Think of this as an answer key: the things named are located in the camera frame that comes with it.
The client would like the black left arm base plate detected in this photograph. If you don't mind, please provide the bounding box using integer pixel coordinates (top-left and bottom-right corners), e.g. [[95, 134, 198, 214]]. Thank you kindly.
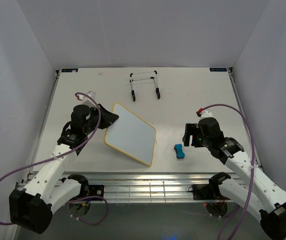
[[86, 184, 105, 198]]

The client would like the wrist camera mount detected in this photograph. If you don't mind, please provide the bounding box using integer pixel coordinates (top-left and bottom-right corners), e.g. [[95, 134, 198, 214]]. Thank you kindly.
[[196, 108, 213, 121], [76, 90, 96, 107]]

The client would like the blue label sticker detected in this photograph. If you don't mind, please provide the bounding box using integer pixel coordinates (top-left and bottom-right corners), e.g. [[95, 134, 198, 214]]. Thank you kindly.
[[61, 68, 79, 73], [209, 67, 227, 72]]

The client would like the blue label sticker left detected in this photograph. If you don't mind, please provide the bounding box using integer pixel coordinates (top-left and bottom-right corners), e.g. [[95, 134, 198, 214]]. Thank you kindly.
[[61, 68, 79, 73]]

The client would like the yellow-framed whiteboard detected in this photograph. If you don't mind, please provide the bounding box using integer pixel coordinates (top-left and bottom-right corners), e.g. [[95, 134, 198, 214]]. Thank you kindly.
[[104, 102, 157, 167]]

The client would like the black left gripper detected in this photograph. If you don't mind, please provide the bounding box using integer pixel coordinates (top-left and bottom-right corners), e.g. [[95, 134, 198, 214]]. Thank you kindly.
[[84, 103, 119, 135]]

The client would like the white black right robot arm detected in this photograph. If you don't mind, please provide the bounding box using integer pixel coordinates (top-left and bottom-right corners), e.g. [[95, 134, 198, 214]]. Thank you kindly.
[[182, 117, 286, 240]]

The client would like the blue bone-shaped whiteboard eraser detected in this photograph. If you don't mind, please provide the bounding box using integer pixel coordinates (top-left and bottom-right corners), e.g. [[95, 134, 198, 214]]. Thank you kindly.
[[174, 144, 185, 159]]

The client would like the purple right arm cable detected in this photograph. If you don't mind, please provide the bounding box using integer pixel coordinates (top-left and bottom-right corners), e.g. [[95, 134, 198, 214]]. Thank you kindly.
[[202, 103, 256, 240]]

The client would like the black metal whiteboard stand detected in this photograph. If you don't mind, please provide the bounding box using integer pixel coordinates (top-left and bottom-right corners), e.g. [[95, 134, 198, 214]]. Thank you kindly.
[[129, 70, 161, 102]]

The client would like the aluminium table edge rail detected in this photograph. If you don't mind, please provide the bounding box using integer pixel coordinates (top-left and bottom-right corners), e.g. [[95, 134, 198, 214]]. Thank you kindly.
[[11, 172, 284, 205]]

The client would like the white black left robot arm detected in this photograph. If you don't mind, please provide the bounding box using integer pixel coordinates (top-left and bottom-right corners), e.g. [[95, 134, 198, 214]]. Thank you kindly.
[[9, 104, 119, 234]]

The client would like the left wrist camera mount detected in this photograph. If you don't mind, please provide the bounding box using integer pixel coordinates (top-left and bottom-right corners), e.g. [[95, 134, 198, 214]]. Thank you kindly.
[[76, 90, 96, 107]]

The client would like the blue label sticker right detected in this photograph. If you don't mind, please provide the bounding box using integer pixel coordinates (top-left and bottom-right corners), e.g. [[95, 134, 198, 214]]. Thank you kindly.
[[209, 67, 227, 72]]

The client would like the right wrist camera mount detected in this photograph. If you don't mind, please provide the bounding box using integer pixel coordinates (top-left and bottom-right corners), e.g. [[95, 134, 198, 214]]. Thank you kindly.
[[196, 108, 213, 121]]

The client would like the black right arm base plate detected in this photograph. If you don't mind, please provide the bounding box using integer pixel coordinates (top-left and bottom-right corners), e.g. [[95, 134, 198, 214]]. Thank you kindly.
[[187, 183, 227, 201]]

